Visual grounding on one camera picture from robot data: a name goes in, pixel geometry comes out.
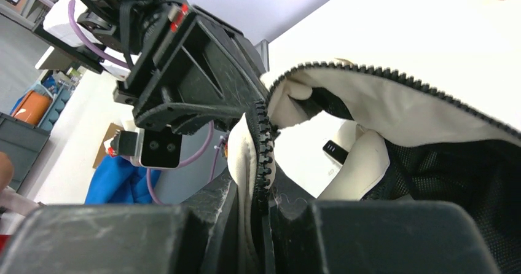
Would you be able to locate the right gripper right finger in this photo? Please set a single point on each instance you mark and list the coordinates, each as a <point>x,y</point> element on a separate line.
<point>401,236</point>

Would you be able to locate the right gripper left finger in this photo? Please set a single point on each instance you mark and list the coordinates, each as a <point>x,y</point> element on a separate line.
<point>197,236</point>

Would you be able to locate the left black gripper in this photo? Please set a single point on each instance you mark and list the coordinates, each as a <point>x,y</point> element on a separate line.
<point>193,69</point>

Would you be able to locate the beige zip jacket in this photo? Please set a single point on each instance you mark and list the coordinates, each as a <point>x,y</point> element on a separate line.
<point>389,100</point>

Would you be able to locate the cardboard piece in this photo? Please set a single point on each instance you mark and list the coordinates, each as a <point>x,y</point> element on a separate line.
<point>104,145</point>

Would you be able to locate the blue cloth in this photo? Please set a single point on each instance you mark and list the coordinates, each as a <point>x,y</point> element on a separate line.
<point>116,180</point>

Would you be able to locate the orange container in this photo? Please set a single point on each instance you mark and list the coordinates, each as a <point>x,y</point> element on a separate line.
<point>32,107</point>

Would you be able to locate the grey storage crate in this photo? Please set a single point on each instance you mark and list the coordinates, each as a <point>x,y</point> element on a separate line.
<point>23,143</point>

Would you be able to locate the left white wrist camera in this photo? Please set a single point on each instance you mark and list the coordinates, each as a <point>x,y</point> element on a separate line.
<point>159,150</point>

